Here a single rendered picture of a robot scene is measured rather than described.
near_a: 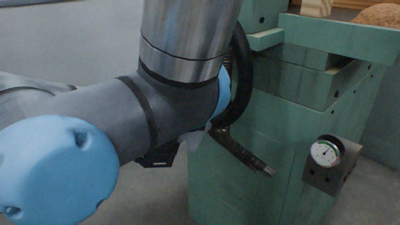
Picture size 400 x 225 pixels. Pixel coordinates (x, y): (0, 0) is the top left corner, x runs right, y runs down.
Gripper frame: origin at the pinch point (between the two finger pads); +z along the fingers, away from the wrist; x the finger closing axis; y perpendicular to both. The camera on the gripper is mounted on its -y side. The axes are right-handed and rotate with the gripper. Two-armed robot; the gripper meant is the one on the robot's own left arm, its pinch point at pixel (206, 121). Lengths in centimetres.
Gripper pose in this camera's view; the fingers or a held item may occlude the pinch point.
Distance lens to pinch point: 49.0
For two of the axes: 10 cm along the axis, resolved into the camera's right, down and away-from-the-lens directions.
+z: 6.6, 1.3, 7.4
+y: -3.2, 9.4, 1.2
